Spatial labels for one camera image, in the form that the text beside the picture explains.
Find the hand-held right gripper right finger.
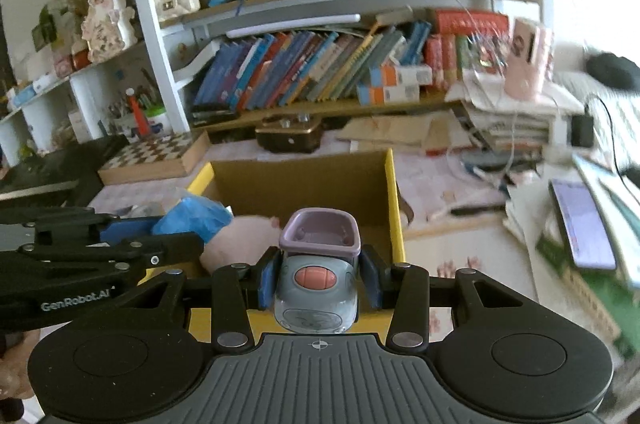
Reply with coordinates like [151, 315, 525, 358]
[357, 246, 521, 351]

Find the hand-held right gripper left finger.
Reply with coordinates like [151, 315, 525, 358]
[125, 246, 281, 352]

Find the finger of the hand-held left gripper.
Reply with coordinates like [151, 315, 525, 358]
[20, 231, 205, 273]
[32, 206, 161, 246]

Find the pink plush toy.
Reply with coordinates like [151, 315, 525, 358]
[200, 214, 282, 275]

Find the grey toy car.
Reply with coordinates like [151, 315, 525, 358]
[272, 209, 362, 333]

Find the yellow cardboard box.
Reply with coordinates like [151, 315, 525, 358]
[140, 149, 406, 345]

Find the checkered wooden box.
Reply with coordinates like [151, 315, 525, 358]
[97, 133, 211, 186]

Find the black piano keyboard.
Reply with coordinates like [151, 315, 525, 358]
[0, 135, 128, 205]

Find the green lid jar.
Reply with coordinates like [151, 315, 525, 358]
[145, 106, 173, 136]

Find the red bottle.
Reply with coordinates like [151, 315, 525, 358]
[125, 88, 150, 137]

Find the black pen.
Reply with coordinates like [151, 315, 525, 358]
[450, 203, 506, 217]

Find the brown wooden box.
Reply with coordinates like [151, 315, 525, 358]
[255, 114, 326, 155]

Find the flat cardboard piece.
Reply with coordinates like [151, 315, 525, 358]
[335, 111, 466, 155]

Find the white bookshelf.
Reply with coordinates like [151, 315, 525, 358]
[0, 0, 543, 155]

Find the pink figure ornament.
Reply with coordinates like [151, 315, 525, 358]
[80, 0, 137, 64]

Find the stack of papers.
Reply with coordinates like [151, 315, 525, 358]
[445, 71, 586, 165]

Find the black smartphone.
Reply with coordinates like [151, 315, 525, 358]
[548, 178, 617, 271]

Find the green thick book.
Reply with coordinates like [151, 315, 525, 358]
[535, 229, 640, 355]

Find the black power adapter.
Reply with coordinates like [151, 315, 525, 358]
[570, 115, 593, 148]

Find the pink cup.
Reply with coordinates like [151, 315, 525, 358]
[502, 18, 553, 101]

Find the red thick book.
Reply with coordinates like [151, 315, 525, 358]
[432, 9, 511, 35]

